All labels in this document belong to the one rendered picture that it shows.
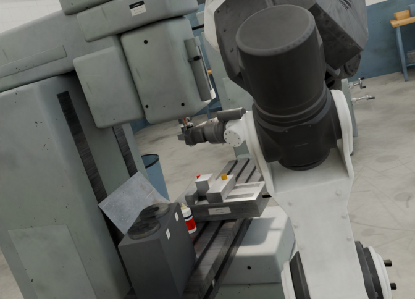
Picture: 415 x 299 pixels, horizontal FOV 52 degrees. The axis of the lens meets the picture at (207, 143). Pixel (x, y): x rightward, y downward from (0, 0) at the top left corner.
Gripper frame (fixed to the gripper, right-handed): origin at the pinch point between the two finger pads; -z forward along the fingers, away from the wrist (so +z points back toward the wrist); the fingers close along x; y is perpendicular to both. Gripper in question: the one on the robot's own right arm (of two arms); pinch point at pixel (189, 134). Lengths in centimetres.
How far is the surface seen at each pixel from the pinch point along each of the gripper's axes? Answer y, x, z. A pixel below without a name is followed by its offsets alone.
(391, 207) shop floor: 123, -176, 1
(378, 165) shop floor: 123, -252, -30
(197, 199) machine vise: 23.7, 4.8, -1.7
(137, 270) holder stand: 21, 49, 14
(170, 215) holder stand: 13.3, 33.6, 16.0
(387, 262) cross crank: 57, -16, 54
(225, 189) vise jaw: 21.9, 0.3, 8.7
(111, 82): -25.5, 16.3, -11.2
